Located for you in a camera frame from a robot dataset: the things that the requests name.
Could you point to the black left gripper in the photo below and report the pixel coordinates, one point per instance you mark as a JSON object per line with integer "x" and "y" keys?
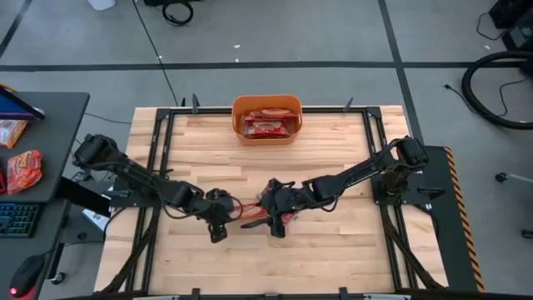
{"x": 218, "y": 206}

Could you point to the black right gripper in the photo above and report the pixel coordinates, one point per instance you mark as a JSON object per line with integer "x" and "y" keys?
{"x": 279, "y": 200}

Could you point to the red popcorn bag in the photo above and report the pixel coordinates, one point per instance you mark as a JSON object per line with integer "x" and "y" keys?
{"x": 275, "y": 112}
{"x": 266, "y": 132}
{"x": 268, "y": 123}
{"x": 252, "y": 212}

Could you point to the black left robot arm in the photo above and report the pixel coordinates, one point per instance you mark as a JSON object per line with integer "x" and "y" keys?
{"x": 137, "y": 177}

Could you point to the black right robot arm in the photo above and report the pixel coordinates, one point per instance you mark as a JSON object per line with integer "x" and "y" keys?
{"x": 362, "y": 168}

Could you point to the black table clamp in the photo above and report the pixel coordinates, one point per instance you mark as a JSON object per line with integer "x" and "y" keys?
{"x": 343, "y": 293}
{"x": 195, "y": 293}

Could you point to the orange plastic basket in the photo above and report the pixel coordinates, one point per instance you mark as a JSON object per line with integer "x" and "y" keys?
{"x": 266, "y": 102}

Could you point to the white paper sheet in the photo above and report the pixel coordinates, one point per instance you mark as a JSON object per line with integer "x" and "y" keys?
{"x": 96, "y": 220}

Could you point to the black box under desk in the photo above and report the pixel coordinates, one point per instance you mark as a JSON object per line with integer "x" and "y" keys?
{"x": 83, "y": 196}

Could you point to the black platform with hazard stripe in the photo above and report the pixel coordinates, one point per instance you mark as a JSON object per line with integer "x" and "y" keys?
{"x": 451, "y": 225}

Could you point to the black desk caster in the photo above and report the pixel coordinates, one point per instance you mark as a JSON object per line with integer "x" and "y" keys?
{"x": 58, "y": 278}

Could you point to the black desk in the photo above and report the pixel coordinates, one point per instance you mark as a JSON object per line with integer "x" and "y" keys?
{"x": 54, "y": 137}

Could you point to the orange snack bag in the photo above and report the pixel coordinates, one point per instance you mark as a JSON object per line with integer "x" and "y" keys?
{"x": 24, "y": 171}

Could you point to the black keyboard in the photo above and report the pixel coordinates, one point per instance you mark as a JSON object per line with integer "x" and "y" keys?
{"x": 18, "y": 218}

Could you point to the black computer mouse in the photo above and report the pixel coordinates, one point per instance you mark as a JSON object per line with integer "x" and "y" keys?
{"x": 27, "y": 275}

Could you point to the tan snack bag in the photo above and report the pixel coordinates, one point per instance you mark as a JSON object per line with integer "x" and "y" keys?
{"x": 10, "y": 132}

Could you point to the dark tilted monitor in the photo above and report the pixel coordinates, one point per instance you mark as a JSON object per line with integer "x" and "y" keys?
{"x": 16, "y": 106}

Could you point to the white bucket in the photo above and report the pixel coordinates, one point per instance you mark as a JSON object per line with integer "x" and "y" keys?
{"x": 101, "y": 3}

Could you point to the chair leg with caster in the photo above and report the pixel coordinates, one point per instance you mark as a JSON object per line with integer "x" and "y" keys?
{"x": 512, "y": 178}

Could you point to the black equipment case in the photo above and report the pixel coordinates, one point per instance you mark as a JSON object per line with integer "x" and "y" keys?
{"x": 516, "y": 23}

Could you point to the black aluminium table frame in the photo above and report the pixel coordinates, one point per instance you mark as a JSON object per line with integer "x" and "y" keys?
{"x": 166, "y": 137}

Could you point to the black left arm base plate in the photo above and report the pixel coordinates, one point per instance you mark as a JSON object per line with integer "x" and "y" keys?
{"x": 133, "y": 200}

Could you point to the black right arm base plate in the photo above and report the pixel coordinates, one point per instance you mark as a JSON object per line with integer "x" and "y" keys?
{"x": 416, "y": 193}

